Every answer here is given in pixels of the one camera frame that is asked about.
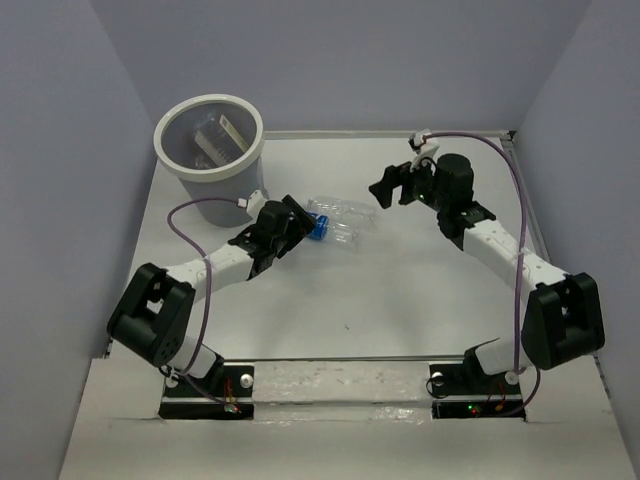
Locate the blue label bottle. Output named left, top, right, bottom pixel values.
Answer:
left=308, top=212, right=359, bottom=251

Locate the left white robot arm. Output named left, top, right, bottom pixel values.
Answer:
left=106, top=191, right=316, bottom=395

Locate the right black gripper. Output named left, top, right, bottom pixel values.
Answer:
left=366, top=151, right=447, bottom=213

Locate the white cylindrical plastic bin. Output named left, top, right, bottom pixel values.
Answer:
left=153, top=94, right=267, bottom=200

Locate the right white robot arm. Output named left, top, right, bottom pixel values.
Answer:
left=369, top=154, right=605, bottom=392

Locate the clear label-less bottle rear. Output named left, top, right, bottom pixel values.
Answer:
left=307, top=196, right=377, bottom=230

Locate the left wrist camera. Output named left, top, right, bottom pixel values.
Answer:
left=237, top=190, right=269, bottom=218

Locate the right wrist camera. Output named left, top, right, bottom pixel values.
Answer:
left=408, top=129, right=440, bottom=171

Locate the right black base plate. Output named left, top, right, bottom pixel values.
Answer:
left=425, top=363, right=526, bottom=420

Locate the large square clear bottle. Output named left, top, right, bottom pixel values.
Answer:
left=193, top=114, right=249, bottom=170

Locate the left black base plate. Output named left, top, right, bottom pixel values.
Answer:
left=158, top=362, right=255, bottom=421

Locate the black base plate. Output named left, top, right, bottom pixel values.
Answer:
left=158, top=362, right=255, bottom=421
left=425, top=363, right=526, bottom=420

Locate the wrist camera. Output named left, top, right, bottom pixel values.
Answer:
left=408, top=129, right=440, bottom=171
left=237, top=190, right=269, bottom=218

